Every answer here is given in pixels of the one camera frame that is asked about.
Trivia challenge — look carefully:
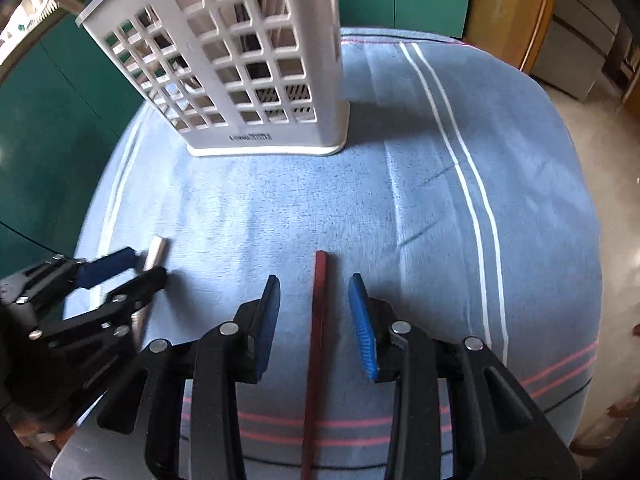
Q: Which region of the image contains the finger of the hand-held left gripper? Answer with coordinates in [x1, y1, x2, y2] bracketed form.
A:
[0, 247, 139, 312]
[27, 266, 169, 362]

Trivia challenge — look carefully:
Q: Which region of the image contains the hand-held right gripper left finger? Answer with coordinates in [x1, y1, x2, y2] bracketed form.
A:
[50, 274, 282, 480]

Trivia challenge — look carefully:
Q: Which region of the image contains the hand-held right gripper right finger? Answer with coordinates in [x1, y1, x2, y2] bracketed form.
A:
[348, 273, 581, 480]

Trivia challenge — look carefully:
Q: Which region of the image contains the white chopstick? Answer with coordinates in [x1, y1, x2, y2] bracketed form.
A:
[131, 236, 169, 338]

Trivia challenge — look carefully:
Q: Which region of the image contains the red chopstick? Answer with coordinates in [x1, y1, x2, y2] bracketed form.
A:
[299, 250, 332, 480]

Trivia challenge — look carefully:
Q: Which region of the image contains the white plastic utensil basket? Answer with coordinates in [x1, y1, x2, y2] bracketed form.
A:
[75, 0, 352, 157]

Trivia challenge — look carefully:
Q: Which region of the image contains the blue striped towel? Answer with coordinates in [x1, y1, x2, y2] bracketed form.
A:
[75, 27, 601, 480]

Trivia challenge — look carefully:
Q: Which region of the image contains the green cabinet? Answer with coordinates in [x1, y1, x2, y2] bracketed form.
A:
[0, 0, 476, 281]

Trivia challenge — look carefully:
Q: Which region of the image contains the bright window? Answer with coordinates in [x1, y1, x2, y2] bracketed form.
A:
[0, 0, 91, 66]

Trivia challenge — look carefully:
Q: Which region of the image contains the wooden furniture panel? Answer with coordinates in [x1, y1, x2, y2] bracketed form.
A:
[462, 0, 563, 78]

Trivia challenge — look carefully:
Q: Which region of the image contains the grey storage cabinet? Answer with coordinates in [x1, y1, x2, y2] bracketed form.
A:
[530, 0, 623, 106]

